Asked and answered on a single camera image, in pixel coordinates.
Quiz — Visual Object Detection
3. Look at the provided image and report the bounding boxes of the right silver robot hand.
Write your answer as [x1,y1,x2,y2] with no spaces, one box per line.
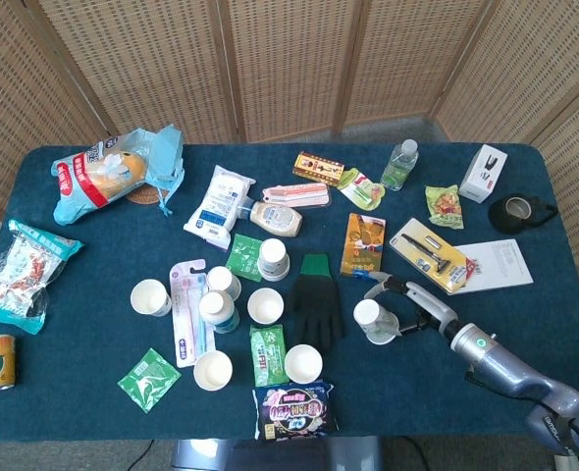
[364,271,460,340]

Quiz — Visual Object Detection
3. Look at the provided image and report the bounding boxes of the white paper cup green leaf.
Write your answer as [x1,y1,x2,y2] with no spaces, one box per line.
[352,297,400,345]

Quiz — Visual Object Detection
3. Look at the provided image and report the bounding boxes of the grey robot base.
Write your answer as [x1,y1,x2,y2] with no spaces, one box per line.
[170,436,384,471]

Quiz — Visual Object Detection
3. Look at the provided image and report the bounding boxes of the white paper cup green print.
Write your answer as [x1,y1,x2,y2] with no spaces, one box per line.
[246,287,286,326]
[192,349,235,393]
[284,343,324,384]

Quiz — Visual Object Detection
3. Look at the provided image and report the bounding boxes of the white cup upper-left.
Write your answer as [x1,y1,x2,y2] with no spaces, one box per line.
[206,265,242,301]

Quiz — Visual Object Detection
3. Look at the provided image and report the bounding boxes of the white paper cup blue flower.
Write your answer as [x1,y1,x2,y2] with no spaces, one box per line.
[130,278,173,318]

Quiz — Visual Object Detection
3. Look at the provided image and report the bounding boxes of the yellow razor blister pack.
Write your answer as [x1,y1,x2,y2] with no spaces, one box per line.
[389,217,469,296]

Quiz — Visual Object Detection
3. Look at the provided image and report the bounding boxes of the white paper leaflet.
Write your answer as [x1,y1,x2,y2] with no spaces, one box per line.
[453,238,535,294]

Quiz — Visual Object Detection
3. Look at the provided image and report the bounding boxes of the orange yellow carton box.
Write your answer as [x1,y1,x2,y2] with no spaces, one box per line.
[339,212,387,282]

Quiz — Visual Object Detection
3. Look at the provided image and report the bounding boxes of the green crinkled snack bag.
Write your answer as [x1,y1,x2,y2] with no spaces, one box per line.
[424,183,466,230]

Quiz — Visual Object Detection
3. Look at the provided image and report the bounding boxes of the black glove green cuff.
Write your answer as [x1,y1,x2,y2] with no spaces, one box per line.
[287,252,345,350]

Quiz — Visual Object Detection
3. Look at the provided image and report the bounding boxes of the white box black print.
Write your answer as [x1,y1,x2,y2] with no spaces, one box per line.
[458,143,509,203]

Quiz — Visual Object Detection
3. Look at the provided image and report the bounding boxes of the green lip balm card pack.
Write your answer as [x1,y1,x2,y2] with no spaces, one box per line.
[338,167,387,211]

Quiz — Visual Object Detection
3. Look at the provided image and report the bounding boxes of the clear bottle green label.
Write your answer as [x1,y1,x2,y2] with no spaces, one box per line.
[380,138,420,192]

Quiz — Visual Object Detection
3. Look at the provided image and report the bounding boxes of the stacked upside-down paper cups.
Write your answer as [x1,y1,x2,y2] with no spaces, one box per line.
[257,237,290,283]

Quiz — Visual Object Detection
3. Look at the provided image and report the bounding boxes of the dark purple sanitary pad pack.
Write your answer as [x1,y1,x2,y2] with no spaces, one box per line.
[252,380,340,442]

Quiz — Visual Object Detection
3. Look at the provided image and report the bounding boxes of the green wet wipes pack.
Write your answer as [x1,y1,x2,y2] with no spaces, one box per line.
[248,324,290,388]

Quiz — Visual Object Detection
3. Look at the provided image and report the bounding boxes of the flat pink toothbrush pack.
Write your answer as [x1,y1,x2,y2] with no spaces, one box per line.
[261,183,332,209]

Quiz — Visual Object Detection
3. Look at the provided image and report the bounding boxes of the yellow red small box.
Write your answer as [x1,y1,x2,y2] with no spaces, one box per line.
[291,150,347,188]

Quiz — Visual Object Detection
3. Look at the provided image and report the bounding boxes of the beige squeeze sauce bottle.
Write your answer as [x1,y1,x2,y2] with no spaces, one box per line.
[237,199,304,237]

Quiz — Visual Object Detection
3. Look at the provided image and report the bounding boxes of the small green foil sachet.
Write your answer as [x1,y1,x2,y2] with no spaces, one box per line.
[225,233,264,283]

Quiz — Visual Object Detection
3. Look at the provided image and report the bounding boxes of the white blue-label milk bottle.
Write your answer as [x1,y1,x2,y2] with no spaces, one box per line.
[198,290,240,335]

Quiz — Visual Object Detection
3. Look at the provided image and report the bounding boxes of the white blue cotton pad pack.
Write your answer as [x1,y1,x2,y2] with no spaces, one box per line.
[183,164,257,251]

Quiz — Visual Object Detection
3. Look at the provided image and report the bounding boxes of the pink toothbrush blister pack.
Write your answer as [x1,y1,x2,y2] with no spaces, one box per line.
[169,258,217,369]

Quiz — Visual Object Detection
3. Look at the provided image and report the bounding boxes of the woven bamboo folding screen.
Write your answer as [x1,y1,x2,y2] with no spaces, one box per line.
[0,0,579,347]

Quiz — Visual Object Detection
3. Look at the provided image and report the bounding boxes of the large green foil sachet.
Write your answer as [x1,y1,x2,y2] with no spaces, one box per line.
[117,347,183,414]

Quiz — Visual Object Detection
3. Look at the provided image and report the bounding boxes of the round woven rattan coaster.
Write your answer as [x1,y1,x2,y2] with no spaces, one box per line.
[126,183,171,206]

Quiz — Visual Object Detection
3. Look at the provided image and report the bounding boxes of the light blue bread bag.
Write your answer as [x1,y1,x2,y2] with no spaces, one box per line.
[50,124,186,227]

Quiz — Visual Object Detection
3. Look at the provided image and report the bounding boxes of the teal clear snack bag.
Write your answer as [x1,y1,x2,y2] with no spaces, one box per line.
[0,219,84,336]

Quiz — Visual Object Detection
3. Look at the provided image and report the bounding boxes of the black floor cable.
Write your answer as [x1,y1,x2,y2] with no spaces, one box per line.
[135,439,156,471]
[406,436,434,471]

